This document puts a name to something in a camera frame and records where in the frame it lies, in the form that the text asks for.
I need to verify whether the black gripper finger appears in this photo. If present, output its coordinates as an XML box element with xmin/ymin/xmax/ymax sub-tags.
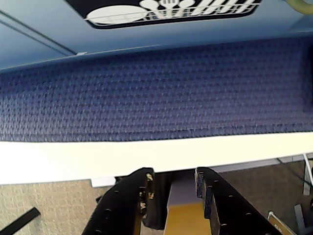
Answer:
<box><xmin>195</xmin><ymin>167</ymin><xmax>282</xmax><ymax>235</ymax></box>
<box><xmin>83</xmin><ymin>167</ymin><xmax>156</xmax><ymax>235</ymax></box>

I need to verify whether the blue woven cloth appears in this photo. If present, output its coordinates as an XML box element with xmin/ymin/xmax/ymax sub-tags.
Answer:
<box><xmin>0</xmin><ymin>36</ymin><xmax>313</xmax><ymax>143</ymax></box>

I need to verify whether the blue wooden toy kitchen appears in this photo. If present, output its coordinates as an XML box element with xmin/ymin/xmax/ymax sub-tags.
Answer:
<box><xmin>0</xmin><ymin>0</ymin><xmax>313</xmax><ymax>72</ymax></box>

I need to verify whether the white metal frame leg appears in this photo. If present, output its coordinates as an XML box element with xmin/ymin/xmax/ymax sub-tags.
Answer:
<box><xmin>302</xmin><ymin>153</ymin><xmax>313</xmax><ymax>196</ymax></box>

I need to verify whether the black strap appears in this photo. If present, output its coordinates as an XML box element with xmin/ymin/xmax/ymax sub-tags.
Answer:
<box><xmin>0</xmin><ymin>207</ymin><xmax>41</xmax><ymax>235</ymax></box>

